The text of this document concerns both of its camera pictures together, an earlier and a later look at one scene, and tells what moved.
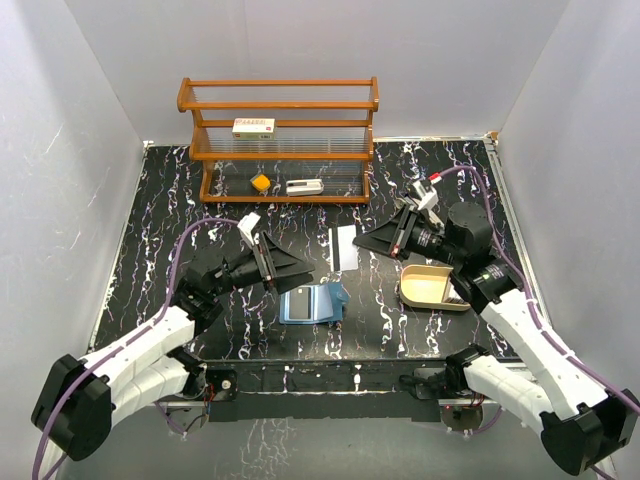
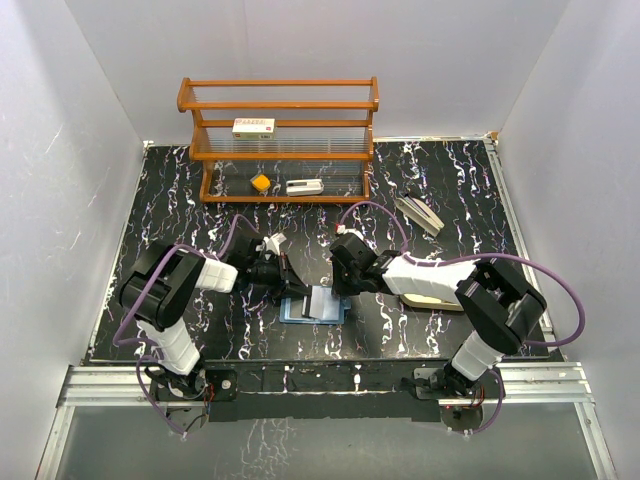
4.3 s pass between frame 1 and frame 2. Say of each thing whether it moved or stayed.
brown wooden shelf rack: stayed
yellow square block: stayed
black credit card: stayed
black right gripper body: moved
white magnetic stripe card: moved
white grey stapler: stayed
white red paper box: stayed
